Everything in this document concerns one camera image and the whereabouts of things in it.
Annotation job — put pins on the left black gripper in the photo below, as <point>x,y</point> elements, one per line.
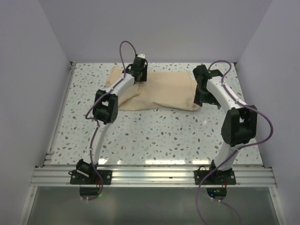
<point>143,78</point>

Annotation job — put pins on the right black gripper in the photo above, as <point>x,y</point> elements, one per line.
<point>199,99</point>

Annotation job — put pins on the beige surgical wrap cloth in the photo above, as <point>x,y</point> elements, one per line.
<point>162,89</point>

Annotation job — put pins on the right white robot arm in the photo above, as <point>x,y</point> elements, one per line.
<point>238,128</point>

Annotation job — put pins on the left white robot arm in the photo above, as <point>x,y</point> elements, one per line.
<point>104,111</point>

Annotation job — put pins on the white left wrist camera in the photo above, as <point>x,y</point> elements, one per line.
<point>141,56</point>

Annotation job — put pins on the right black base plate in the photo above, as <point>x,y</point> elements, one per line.
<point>217,178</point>

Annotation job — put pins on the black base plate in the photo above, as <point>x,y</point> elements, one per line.
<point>217,178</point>
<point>80,179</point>

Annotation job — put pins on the aluminium mounting rail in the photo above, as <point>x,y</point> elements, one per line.
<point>176,176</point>

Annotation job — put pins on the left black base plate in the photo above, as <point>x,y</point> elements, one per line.
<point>80,179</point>

